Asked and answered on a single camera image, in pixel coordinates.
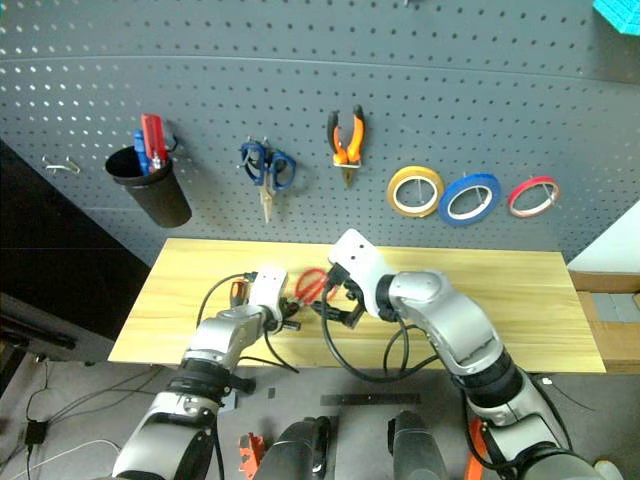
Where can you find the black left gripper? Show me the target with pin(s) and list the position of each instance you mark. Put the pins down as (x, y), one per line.
(278, 321)

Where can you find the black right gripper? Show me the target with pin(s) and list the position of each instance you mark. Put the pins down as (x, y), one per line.
(344, 284)

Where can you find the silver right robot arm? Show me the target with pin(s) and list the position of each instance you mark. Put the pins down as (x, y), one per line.
(450, 320)

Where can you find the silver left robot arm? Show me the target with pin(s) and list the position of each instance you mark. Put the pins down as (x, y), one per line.
(220, 335)

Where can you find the yellow tape roll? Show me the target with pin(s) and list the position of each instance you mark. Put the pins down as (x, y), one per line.
(418, 172)

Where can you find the black pegboard cup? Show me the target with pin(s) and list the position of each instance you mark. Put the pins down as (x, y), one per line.
(160, 200)

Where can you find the blue tape roll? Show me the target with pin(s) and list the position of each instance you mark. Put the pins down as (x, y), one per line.
(473, 179)

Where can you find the red tape roll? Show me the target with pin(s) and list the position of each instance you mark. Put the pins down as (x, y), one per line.
(520, 189)

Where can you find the grey perforated pegboard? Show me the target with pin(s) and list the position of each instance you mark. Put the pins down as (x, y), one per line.
(300, 75)

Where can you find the black flat strip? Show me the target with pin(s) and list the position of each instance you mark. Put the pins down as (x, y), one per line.
(370, 399)

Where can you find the dark rounded shape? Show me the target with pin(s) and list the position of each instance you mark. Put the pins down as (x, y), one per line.
(300, 450)
(417, 450)

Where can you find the metal peg hook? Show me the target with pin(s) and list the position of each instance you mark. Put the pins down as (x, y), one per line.
(548, 192)
(419, 195)
(483, 197)

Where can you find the metal pliers holder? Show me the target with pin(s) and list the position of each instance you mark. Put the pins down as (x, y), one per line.
(348, 163)

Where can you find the orange plastic part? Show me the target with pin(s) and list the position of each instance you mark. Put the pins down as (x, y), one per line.
(250, 452)
(475, 450)

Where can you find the orange black pliers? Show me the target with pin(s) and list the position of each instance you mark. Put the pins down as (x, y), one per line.
(356, 132)

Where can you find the metal double hook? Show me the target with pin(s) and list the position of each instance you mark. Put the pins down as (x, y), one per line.
(68, 167)

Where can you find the white panel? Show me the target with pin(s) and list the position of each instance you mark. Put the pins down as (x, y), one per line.
(610, 245)

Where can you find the black power adapter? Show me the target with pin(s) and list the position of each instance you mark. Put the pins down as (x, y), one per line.
(36, 433)

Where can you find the brown cardboard box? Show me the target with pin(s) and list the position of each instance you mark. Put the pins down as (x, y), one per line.
(620, 345)

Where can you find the white plastic bottle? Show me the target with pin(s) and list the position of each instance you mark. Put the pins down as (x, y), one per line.
(610, 471)

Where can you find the teal textured object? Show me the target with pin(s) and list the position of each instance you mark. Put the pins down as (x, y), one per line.
(620, 15)

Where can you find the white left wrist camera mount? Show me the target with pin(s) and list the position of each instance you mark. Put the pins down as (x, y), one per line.
(267, 287)

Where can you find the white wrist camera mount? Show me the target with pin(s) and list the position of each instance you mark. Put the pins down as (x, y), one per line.
(357, 260)
(267, 287)

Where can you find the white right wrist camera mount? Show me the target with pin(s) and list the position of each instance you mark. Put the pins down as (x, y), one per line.
(357, 260)

